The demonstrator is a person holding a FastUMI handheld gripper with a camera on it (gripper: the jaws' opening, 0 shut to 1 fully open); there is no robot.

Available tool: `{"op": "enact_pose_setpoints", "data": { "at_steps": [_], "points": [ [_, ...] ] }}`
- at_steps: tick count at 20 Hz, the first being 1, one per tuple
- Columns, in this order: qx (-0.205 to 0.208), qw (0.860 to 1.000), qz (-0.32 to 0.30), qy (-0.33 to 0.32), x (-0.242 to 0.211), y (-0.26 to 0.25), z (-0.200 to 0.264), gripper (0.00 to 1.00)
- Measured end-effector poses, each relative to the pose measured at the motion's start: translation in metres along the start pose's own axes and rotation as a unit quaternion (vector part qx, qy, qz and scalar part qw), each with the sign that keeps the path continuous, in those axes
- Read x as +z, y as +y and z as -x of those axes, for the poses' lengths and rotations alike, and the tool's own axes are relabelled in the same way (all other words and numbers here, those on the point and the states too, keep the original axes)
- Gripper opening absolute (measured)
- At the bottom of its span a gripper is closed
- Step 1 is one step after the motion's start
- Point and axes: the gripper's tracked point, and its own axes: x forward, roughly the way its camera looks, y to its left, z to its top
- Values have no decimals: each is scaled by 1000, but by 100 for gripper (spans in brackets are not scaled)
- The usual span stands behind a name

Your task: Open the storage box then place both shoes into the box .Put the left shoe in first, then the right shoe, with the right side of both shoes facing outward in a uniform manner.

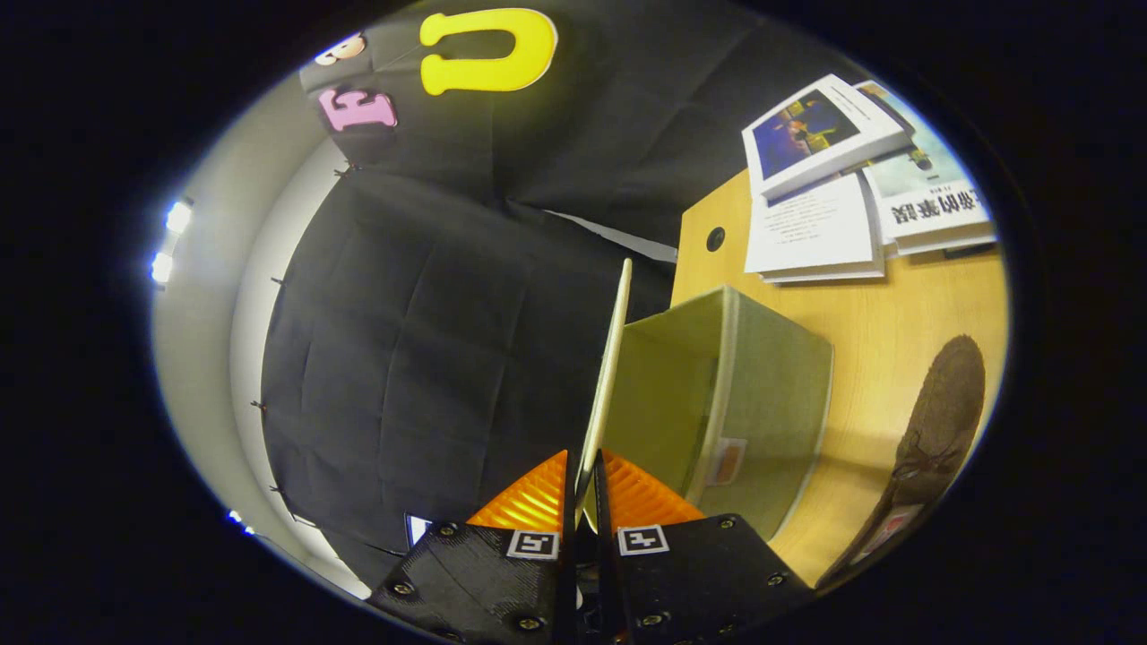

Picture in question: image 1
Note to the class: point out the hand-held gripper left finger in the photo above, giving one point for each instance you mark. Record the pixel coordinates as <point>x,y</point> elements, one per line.
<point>564,591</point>

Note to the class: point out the book with blue picture cover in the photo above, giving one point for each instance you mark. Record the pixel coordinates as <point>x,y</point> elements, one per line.
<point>806,130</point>

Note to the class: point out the white book with text cover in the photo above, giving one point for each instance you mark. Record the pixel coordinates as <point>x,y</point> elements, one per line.
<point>811,228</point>

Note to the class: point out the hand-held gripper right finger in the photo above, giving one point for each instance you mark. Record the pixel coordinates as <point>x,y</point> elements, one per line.
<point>609,591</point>

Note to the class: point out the black desk grommet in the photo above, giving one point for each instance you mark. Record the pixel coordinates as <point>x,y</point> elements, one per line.
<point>715,239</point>

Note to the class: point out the brown fuzzy shoe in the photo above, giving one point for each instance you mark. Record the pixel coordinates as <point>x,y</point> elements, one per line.
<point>941,403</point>

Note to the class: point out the black book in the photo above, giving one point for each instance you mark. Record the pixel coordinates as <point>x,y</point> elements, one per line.
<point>968,252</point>

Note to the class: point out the green fabric storage box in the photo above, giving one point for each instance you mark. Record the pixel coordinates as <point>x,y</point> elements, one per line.
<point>771,403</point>

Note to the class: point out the book with pale landscape cover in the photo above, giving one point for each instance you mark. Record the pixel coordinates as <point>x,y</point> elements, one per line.
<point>932,202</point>

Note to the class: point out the ceiling spot light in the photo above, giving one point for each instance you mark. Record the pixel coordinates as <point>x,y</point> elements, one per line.
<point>178,218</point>
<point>161,268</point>

